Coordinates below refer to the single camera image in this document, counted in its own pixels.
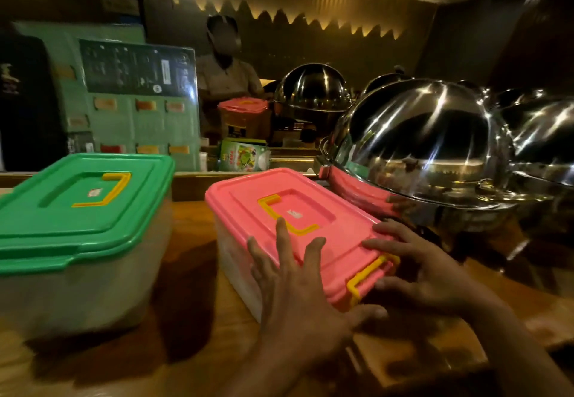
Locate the person's left hand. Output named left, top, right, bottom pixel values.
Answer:
left=246, top=217, right=389, bottom=368

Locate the person's right hand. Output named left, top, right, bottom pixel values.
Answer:
left=362, top=220, right=494, bottom=321

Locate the pink lid plastic container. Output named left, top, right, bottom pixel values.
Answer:
left=204, top=167, right=401, bottom=324

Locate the green lid plastic container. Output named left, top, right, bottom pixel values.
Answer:
left=0, top=153, right=176, bottom=339

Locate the large steel dome chafing dish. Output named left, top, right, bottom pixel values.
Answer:
left=313, top=78, right=557, bottom=249

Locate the green printed carton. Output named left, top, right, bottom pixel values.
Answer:
left=217, top=138, right=272, bottom=172

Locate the gold-trimmed wooden counter ledge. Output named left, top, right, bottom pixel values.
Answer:
left=0, top=157, right=319, bottom=203

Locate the pink-lid orange tub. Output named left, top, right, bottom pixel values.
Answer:
left=217, top=96, right=273, bottom=142

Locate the green drinks menu board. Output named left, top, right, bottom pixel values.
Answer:
left=11, top=21, right=201, bottom=172

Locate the small dark label card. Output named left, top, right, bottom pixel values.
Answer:
left=67, top=132, right=96, bottom=154

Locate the dark laminated menu card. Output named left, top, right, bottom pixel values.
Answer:
left=78, top=39, right=198, bottom=99

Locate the black menu book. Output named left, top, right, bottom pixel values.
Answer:
left=0, top=33, right=68, bottom=172

